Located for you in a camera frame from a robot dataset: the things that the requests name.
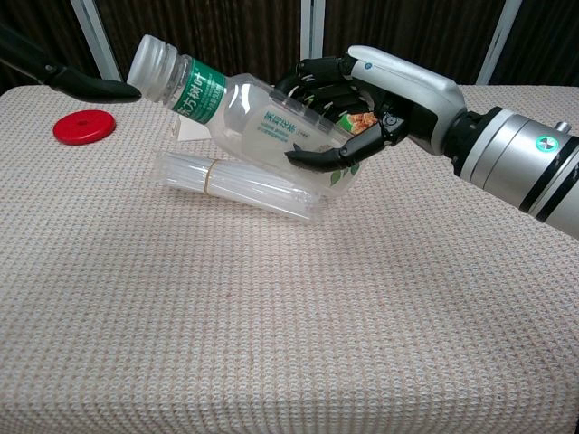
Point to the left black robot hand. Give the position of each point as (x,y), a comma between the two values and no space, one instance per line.
(90,88)

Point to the clear plastic water bottle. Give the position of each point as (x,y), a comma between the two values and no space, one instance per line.
(244,117)

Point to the red round plastic disc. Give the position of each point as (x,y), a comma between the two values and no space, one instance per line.
(84,128)

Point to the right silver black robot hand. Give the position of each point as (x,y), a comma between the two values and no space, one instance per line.
(407,86)

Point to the green snack bag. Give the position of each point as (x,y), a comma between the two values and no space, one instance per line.
(359,121)

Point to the white paper tray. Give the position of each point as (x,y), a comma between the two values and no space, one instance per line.
(190,134)

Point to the white frame post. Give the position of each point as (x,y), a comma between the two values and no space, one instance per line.
(497,45)
(97,45)
(312,27)

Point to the beige woven table mat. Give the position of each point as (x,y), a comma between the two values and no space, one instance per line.
(271,316)

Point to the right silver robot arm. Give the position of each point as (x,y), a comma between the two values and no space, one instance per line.
(520,158)

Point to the clear straws bundle pack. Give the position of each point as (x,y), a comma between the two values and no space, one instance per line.
(253,186)

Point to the tan rubber band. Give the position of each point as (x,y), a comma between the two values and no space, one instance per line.
(211,178)

